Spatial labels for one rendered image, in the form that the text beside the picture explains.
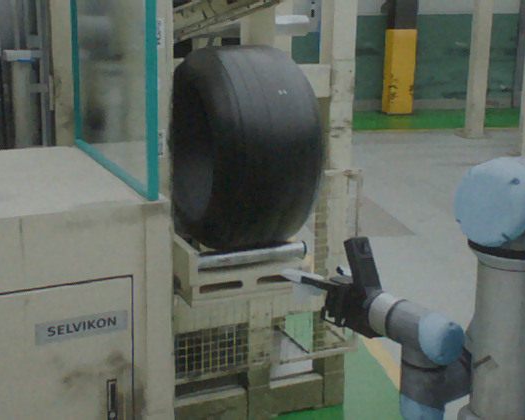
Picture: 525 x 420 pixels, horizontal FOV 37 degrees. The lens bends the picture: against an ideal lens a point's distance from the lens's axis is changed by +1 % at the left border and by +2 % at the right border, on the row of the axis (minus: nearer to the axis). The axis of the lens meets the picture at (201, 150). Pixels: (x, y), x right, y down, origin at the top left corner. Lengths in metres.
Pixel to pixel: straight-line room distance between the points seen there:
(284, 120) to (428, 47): 10.12
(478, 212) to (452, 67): 11.06
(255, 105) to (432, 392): 0.86
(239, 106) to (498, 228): 0.93
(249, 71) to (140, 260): 0.85
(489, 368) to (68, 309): 0.64
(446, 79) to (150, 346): 11.04
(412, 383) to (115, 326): 0.50
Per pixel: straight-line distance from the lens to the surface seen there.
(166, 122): 2.03
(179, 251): 2.07
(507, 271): 1.20
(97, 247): 1.25
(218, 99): 1.95
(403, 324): 1.36
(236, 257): 2.11
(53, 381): 1.31
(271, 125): 1.94
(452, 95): 12.26
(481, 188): 1.16
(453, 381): 1.43
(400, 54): 11.33
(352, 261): 1.45
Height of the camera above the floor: 1.59
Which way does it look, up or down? 11 degrees down
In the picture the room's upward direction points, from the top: straight up
